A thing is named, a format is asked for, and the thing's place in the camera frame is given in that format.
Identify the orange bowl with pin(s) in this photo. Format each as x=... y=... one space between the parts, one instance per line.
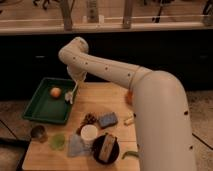
x=128 y=97

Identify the blue sponge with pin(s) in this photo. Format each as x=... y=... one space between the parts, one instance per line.
x=107 y=120

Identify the green plastic tray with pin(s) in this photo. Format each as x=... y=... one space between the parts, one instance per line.
x=44 y=108

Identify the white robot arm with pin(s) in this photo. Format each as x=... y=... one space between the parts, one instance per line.
x=162 y=117

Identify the white cup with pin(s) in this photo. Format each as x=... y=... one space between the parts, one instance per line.
x=89 y=133

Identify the metal cup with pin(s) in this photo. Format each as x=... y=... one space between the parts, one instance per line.
x=39 y=134

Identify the wooden block brush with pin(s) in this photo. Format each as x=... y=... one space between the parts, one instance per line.
x=107 y=153

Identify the blue cloth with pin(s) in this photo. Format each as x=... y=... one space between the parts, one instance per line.
x=76 y=147

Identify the green plastic cup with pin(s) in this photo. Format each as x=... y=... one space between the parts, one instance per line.
x=57 y=141

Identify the black round plate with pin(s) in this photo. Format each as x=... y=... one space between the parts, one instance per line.
x=96 y=147

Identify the orange peach fruit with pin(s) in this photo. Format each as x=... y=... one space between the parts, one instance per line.
x=55 y=92

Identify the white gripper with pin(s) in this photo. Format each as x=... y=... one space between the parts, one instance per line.
x=76 y=74

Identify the white dish brush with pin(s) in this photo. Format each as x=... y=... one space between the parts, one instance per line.
x=69 y=96

